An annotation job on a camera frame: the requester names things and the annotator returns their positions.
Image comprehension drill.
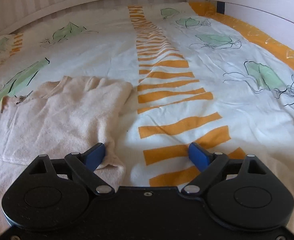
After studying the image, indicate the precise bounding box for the cream knit sweater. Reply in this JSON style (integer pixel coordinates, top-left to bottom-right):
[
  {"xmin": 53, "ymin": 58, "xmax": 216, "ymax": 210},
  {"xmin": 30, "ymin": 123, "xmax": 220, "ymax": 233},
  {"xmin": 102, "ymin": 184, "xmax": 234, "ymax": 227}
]
[{"xmin": 0, "ymin": 76, "xmax": 132, "ymax": 233}]

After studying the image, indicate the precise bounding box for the white duvet orange green print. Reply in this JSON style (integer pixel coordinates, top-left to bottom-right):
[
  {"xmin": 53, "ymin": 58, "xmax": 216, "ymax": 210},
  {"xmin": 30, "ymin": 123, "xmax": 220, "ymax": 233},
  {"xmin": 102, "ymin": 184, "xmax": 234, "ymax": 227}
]
[{"xmin": 0, "ymin": 3, "xmax": 294, "ymax": 233}]

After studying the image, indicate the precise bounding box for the white wooden bed frame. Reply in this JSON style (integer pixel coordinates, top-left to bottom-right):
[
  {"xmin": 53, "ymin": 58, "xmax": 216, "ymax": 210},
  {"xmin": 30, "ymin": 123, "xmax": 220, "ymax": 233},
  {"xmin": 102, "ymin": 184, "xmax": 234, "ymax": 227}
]
[{"xmin": 0, "ymin": 0, "xmax": 294, "ymax": 55}]

